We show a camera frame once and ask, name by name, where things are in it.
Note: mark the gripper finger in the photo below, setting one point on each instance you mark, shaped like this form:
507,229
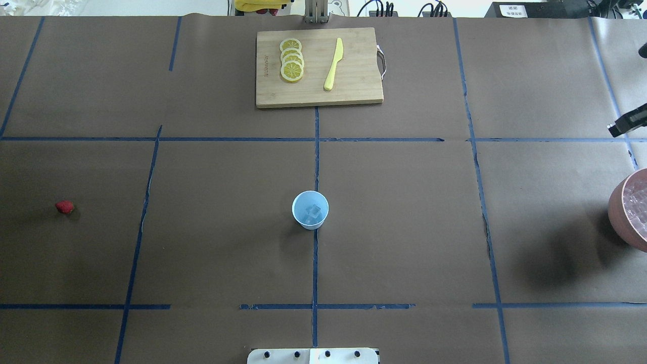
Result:
628,122

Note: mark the clear ice cube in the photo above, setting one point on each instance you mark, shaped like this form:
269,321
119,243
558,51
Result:
313,215

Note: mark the pink bowl of ice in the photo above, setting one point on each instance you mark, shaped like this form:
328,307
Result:
626,210

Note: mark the light blue cup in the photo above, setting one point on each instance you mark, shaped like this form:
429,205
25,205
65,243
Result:
306,199

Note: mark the bamboo cutting board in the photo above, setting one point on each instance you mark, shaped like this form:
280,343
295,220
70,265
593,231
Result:
358,79

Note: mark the yellow plastic knife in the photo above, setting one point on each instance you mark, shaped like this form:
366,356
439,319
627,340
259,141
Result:
337,57

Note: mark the yellow bag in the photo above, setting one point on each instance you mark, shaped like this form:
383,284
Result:
254,5

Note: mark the red strawberry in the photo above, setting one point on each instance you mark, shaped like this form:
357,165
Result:
65,206

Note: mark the aluminium frame post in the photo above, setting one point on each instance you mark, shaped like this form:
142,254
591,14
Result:
316,12

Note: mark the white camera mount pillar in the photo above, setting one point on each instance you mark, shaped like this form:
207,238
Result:
314,355

